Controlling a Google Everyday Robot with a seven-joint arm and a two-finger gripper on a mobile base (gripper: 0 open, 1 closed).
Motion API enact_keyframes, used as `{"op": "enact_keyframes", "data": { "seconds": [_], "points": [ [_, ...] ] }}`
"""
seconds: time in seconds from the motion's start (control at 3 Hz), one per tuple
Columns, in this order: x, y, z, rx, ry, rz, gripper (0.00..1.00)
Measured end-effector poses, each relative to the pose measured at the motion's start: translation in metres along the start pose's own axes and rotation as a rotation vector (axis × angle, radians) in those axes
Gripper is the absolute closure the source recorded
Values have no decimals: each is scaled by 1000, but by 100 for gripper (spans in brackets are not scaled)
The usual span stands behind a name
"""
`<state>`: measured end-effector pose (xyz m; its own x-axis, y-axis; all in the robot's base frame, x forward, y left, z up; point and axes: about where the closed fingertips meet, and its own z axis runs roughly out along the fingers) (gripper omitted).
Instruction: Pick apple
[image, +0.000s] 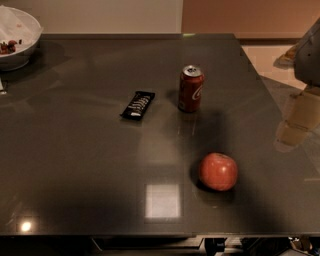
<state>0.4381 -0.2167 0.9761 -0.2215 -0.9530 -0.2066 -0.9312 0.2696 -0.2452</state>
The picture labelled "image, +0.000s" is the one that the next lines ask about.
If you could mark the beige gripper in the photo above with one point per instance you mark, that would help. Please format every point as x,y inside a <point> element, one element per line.
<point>309,58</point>

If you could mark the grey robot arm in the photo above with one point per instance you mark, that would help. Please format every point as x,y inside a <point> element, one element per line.
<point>306,60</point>

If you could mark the red apple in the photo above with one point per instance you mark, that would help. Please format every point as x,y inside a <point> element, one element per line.
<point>218,172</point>

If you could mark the red soda can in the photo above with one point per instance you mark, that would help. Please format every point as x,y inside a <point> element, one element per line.
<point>190,88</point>

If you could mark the black candy bar wrapper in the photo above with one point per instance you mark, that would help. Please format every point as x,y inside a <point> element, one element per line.
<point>138,105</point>

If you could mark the white bowl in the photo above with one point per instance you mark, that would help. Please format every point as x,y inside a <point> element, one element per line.
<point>20,27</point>

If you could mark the red berries in bowl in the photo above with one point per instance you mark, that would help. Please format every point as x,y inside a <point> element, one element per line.
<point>9,47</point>

